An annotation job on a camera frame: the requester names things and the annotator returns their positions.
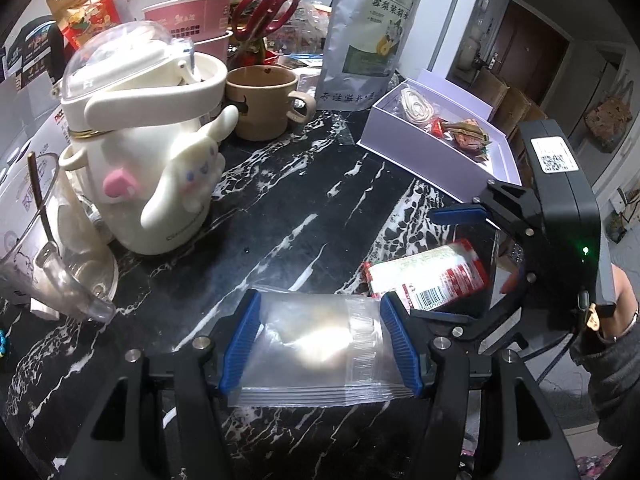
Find clear plastic cup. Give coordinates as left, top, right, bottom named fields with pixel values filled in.
left=1, top=153, right=118, bottom=324

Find orange snack bag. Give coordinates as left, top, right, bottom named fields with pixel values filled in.
left=46, top=0, right=125, bottom=50

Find hanging patterned tote bag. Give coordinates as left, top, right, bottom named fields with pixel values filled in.
left=584, top=75, right=634, bottom=153

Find silver tea pouch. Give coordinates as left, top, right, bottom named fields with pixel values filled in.
left=314, top=0, right=421, bottom=112

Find red handled scissors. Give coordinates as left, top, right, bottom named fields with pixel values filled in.
left=231, top=0, right=299, bottom=42

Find person's right hand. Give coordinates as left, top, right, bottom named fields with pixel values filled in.
left=599, top=264, right=639, bottom=342

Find red white snack packet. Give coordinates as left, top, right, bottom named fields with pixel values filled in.
left=363, top=238, right=489, bottom=312

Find lavender gift box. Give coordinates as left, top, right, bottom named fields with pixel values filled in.
left=358, top=79, right=521, bottom=203

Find clear zip bag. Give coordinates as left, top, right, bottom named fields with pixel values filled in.
left=226, top=288, right=412, bottom=408

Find string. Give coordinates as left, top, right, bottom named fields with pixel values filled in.
left=399, top=86, right=436, bottom=127

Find pink panda cup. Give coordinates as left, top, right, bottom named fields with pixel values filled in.
left=142, top=0, right=232, bottom=63

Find beige ceramic mug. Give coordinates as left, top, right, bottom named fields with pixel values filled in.
left=226, top=65, right=317, bottom=142

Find red candy packet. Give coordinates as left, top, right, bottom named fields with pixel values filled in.
left=426, top=117, right=452, bottom=141

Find green gold candy wrappers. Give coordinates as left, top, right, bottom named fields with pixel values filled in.
left=442, top=119, right=491, bottom=162

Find dark entrance door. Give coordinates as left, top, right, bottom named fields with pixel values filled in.
left=489, top=0, right=570, bottom=105

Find white ceramic jar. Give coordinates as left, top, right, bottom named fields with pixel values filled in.
left=457, top=25, right=484, bottom=72

